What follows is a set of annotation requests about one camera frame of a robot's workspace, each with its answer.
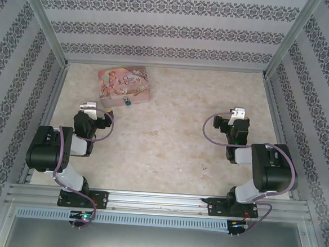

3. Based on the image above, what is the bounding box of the pink printed tin box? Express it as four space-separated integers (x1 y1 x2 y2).
95 63 154 112

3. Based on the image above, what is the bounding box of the left controller board green light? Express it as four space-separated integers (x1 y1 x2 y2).
69 210 96 223

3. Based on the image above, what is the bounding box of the right controller board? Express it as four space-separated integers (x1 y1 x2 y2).
227 219 248 237

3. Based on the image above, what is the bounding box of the grey sheet metal tray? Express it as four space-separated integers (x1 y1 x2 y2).
0 202 325 247

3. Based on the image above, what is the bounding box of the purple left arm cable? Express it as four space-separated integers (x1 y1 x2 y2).
48 106 115 230

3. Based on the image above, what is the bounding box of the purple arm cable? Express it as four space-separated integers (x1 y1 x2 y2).
48 106 115 230
196 111 300 241

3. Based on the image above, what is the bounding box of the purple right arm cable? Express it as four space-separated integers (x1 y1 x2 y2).
196 111 300 241

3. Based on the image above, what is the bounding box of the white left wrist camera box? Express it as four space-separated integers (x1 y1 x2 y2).
78 99 99 120

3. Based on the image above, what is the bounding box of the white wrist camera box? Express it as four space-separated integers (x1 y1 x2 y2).
228 106 248 127
78 99 99 120

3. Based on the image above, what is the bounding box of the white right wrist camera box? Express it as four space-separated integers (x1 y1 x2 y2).
228 106 248 127

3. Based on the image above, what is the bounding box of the aluminium side floor rail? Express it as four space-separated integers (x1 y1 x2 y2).
18 62 70 187
255 76 309 201

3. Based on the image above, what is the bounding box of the aluminium back floor rail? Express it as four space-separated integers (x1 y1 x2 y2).
66 56 266 77

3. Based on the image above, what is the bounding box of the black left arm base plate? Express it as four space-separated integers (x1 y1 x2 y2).
57 188 109 210

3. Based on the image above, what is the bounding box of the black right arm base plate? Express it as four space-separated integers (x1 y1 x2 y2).
204 197 260 220

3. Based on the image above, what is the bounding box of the aluminium mounting rail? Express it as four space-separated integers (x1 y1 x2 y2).
5 182 314 224

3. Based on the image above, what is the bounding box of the grey slotted cable duct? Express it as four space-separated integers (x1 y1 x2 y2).
15 205 230 232

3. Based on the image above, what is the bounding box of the aluminium frame post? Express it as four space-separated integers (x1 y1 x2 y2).
12 0 74 67
263 0 323 82

